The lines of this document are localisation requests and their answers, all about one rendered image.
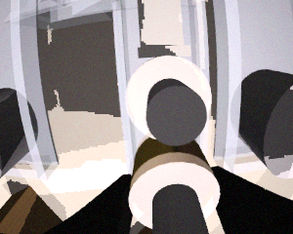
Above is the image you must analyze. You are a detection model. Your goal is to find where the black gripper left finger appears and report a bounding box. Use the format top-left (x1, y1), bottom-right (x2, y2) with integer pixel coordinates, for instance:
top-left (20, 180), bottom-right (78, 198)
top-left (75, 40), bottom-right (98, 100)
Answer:
top-left (44, 175), bottom-right (134, 234)

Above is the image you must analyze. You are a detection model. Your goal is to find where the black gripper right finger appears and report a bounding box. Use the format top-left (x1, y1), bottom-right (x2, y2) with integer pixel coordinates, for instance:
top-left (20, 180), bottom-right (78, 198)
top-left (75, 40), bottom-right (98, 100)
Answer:
top-left (212, 165), bottom-right (293, 234)

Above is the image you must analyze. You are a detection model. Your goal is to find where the brown block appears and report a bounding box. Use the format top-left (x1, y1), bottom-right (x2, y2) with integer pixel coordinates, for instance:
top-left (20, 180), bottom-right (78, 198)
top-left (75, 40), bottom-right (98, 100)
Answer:
top-left (138, 226), bottom-right (151, 234)
top-left (0, 186), bottom-right (62, 234)

